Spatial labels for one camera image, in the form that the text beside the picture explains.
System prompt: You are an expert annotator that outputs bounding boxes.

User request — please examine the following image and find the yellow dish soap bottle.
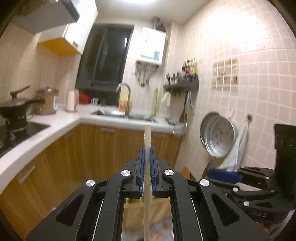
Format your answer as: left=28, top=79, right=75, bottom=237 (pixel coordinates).
left=118, top=94, right=132, bottom=112

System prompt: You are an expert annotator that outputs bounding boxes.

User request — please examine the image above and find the round metal steamer tray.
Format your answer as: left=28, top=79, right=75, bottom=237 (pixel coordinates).
left=200, top=112, right=237, bottom=159

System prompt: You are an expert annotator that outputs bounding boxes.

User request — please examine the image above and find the white orange wall cabinet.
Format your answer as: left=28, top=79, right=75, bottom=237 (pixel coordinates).
left=37, top=0, right=98, bottom=56

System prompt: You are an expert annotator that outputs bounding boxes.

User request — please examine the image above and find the grey range hood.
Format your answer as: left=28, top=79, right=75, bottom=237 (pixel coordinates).
left=12, top=1, right=80, bottom=34

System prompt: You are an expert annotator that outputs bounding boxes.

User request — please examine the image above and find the white hanging towel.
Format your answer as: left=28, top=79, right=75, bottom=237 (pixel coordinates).
left=218, top=124, right=248, bottom=172

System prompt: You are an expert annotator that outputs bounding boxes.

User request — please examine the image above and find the white kitchen countertop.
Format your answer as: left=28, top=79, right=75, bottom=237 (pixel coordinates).
left=1, top=105, right=187, bottom=192

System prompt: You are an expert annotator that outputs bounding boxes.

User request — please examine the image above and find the black frying pan with lid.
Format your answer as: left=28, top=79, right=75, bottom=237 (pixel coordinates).
left=0, top=85, right=46, bottom=119

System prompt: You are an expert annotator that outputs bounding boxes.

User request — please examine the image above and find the black gas stove top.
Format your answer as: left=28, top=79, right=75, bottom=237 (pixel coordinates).
left=0, top=122, right=50, bottom=157

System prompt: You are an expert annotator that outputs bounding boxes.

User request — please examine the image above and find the light wooden chopstick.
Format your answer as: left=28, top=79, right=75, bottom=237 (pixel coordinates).
left=144, top=125, right=151, bottom=241

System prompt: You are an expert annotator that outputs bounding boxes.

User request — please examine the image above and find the black wall spice shelf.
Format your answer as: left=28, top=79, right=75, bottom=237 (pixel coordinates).
left=164, top=79, right=200, bottom=92

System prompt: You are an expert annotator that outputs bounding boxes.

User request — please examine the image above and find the green bottle brush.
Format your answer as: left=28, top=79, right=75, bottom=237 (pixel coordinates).
left=151, top=88, right=158, bottom=116

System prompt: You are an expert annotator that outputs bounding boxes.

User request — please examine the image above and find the chrome sink faucet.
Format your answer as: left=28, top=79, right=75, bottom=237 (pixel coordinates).
left=116, top=83, right=131, bottom=118

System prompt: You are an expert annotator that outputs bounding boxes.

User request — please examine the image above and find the brown rice cooker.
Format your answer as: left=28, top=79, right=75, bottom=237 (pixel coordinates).
left=35, top=87, right=59, bottom=115

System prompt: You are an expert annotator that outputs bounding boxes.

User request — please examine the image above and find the white gas water heater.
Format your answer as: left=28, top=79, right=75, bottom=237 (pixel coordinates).
left=137, top=27, right=166, bottom=66

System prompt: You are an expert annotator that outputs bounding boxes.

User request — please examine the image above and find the dark kitchen window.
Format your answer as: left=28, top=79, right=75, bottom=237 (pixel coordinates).
left=75, top=24, right=134, bottom=92

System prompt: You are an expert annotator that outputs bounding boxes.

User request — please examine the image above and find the red container on counter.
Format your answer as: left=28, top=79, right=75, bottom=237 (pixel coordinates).
left=79, top=93, right=91, bottom=104

